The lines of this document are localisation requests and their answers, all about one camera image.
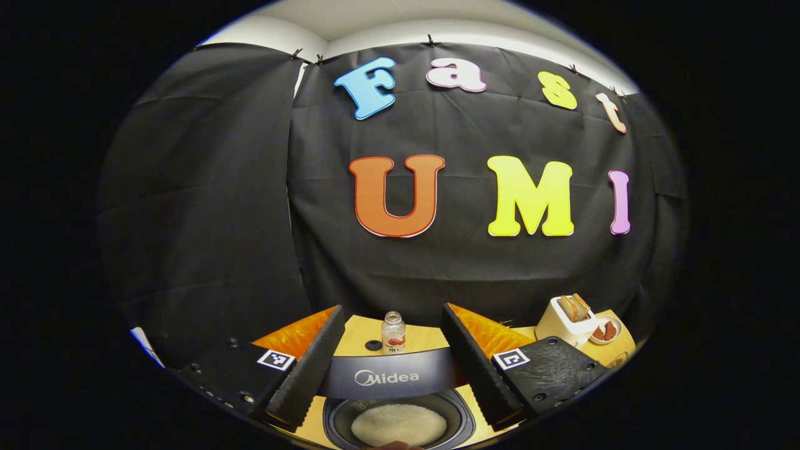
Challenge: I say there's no small clear red-label bottle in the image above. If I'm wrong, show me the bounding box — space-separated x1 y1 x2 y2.
381 311 407 355

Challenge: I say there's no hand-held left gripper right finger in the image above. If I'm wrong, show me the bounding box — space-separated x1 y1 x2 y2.
440 303 611 432

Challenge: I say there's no silver black rice cooker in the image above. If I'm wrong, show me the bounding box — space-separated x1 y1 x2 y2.
314 347 479 450

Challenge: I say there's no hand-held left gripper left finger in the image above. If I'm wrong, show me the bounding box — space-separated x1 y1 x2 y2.
175 304 346 433

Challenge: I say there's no white rice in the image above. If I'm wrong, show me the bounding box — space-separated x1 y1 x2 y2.
351 403 448 448

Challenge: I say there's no small white plate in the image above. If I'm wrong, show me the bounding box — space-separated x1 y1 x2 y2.
589 314 624 346

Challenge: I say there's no white toaster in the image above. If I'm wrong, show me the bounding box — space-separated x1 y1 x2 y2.
534 294 599 348

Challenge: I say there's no white side desk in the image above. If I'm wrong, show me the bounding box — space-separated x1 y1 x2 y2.
130 326 165 369

